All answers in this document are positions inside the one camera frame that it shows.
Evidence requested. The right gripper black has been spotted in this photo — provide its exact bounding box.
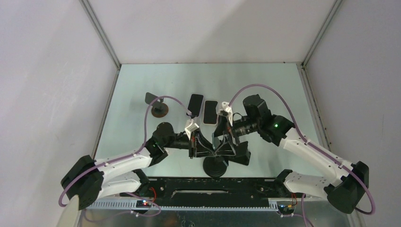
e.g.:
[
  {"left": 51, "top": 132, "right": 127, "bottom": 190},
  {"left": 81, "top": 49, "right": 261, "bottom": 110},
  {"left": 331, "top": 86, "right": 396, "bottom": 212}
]
[{"left": 213, "top": 115, "right": 261, "bottom": 157}]

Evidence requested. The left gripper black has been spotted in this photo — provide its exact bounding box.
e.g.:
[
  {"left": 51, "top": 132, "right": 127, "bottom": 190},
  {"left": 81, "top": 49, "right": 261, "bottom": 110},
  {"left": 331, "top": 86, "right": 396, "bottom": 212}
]
[{"left": 163, "top": 129, "right": 215, "bottom": 160}]

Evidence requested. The black round base phone stand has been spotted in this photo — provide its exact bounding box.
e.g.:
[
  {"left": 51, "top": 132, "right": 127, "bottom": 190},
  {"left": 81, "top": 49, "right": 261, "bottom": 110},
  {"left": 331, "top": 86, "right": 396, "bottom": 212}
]
[{"left": 202, "top": 157, "right": 228, "bottom": 179}]

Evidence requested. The phone with cream case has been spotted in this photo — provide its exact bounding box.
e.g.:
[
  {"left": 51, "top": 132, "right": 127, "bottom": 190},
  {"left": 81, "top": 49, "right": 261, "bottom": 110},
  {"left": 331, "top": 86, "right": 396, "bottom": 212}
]
[{"left": 203, "top": 100, "right": 218, "bottom": 125}]

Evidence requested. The phone with lilac case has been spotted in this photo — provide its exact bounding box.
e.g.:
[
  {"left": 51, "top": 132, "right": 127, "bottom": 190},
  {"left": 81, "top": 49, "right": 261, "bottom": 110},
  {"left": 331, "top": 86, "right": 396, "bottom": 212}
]
[{"left": 188, "top": 94, "right": 204, "bottom": 118}]

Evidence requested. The black phone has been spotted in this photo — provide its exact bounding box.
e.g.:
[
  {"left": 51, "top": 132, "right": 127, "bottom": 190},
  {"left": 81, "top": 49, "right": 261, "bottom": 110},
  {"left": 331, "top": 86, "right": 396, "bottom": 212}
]
[{"left": 212, "top": 133, "right": 225, "bottom": 151}]

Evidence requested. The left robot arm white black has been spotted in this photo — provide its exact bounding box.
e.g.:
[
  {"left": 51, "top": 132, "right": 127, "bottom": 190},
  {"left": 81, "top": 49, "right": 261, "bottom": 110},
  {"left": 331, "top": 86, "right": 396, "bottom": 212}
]
[{"left": 59, "top": 122, "right": 214, "bottom": 210}]

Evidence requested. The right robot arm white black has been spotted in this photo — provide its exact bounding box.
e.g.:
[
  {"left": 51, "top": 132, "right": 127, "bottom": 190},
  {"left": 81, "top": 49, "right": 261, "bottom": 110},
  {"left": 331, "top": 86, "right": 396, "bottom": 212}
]
[{"left": 217, "top": 95, "right": 369, "bottom": 214}]

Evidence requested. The black folding phone stand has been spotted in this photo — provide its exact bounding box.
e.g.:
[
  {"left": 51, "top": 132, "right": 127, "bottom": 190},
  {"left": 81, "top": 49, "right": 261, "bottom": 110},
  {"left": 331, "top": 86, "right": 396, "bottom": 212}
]
[{"left": 229, "top": 141, "right": 251, "bottom": 166}]

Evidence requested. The grey stand wooden round base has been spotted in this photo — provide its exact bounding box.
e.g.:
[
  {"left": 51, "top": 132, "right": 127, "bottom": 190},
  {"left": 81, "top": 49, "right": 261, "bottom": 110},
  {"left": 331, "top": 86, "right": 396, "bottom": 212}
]
[{"left": 145, "top": 92, "right": 169, "bottom": 118}]

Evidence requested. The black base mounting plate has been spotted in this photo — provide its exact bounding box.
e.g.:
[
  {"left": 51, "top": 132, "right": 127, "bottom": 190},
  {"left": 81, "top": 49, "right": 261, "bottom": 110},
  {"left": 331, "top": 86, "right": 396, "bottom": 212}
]
[{"left": 120, "top": 177, "right": 306, "bottom": 208}]

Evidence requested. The left circuit board with LEDs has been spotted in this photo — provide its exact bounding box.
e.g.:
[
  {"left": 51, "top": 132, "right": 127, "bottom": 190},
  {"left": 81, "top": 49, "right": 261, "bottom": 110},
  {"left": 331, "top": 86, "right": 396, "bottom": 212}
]
[{"left": 135, "top": 200, "right": 154, "bottom": 209}]

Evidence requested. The circuit board with leds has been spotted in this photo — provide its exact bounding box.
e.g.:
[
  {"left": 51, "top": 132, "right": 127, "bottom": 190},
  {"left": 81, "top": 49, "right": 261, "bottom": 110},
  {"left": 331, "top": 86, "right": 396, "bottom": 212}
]
[
  {"left": 135, "top": 200, "right": 154, "bottom": 209},
  {"left": 277, "top": 204, "right": 296, "bottom": 215}
]

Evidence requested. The right circuit board with LEDs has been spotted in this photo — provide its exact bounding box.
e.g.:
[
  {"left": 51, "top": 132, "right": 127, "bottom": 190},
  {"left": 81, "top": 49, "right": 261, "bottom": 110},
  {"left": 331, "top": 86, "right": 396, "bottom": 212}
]
[{"left": 277, "top": 204, "right": 296, "bottom": 215}]

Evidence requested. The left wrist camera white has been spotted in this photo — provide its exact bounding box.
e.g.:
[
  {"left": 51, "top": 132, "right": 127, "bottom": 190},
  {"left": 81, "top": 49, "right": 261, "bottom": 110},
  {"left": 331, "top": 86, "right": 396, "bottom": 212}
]
[{"left": 184, "top": 117, "right": 200, "bottom": 140}]

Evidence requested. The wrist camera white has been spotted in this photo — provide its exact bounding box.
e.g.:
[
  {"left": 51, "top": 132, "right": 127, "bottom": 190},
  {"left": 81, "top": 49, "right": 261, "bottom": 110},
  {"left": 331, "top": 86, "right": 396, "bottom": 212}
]
[
  {"left": 217, "top": 102, "right": 234, "bottom": 126},
  {"left": 184, "top": 117, "right": 200, "bottom": 140}
]

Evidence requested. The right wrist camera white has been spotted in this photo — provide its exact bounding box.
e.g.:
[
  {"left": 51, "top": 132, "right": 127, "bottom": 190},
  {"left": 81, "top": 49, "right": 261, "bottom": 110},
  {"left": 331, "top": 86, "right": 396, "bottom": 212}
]
[{"left": 217, "top": 102, "right": 234, "bottom": 126}]

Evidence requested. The grey slotted cable duct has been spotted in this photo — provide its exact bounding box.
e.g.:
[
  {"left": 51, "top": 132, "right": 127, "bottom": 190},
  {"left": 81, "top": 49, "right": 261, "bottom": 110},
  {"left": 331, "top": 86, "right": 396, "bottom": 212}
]
[{"left": 87, "top": 199, "right": 278, "bottom": 211}]

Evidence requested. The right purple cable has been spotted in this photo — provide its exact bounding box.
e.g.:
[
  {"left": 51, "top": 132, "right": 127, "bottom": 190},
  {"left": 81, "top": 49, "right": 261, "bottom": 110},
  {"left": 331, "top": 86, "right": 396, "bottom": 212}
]
[{"left": 228, "top": 84, "right": 376, "bottom": 216}]

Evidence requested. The purple cable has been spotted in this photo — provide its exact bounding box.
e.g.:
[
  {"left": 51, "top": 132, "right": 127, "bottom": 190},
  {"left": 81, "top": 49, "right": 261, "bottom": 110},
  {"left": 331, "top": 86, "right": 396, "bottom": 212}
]
[
  {"left": 228, "top": 84, "right": 376, "bottom": 216},
  {"left": 58, "top": 95, "right": 196, "bottom": 208}
]

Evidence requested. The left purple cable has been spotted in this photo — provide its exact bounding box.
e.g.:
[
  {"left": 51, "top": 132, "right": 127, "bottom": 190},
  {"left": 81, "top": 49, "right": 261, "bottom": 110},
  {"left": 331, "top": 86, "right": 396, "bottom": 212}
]
[{"left": 58, "top": 95, "right": 196, "bottom": 208}]

